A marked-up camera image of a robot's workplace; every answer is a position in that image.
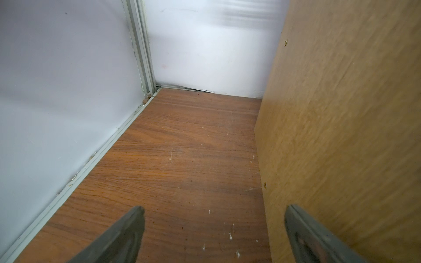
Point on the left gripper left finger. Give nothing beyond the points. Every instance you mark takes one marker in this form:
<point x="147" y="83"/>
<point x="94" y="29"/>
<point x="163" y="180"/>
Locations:
<point x="118" y="244"/>

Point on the wooden three-tier shelf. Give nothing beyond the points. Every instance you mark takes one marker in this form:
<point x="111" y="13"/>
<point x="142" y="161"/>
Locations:
<point x="339" y="128"/>

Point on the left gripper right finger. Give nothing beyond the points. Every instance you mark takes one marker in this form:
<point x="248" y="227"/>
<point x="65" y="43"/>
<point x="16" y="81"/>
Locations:
<point x="311" y="242"/>

